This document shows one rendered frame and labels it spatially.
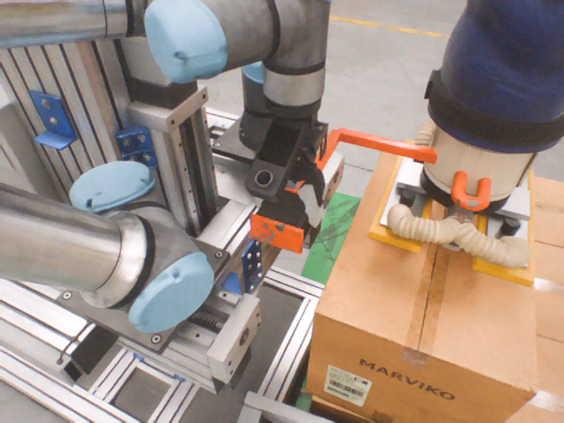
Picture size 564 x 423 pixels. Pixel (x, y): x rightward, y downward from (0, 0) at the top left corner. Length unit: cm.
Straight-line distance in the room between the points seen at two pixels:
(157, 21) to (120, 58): 41
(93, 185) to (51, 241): 20
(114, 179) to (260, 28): 31
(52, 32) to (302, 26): 25
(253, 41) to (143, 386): 136
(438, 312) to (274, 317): 91
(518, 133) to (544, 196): 124
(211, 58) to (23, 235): 23
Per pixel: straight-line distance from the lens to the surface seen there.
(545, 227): 178
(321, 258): 210
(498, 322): 89
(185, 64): 39
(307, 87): 48
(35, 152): 103
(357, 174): 262
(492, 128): 68
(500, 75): 66
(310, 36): 45
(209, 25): 39
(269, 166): 49
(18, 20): 47
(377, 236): 78
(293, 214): 60
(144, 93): 79
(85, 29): 49
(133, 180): 59
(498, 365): 84
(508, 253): 74
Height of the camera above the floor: 163
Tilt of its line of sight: 45 degrees down
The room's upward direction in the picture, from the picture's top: straight up
